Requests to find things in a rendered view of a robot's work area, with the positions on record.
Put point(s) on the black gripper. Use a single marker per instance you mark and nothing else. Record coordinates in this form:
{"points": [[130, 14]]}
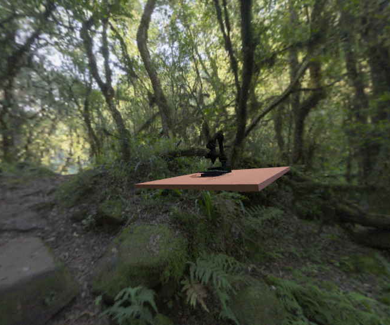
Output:
{"points": [[213, 157]]}

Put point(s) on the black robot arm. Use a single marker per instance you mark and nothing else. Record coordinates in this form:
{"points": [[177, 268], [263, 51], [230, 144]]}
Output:
{"points": [[210, 146]]}

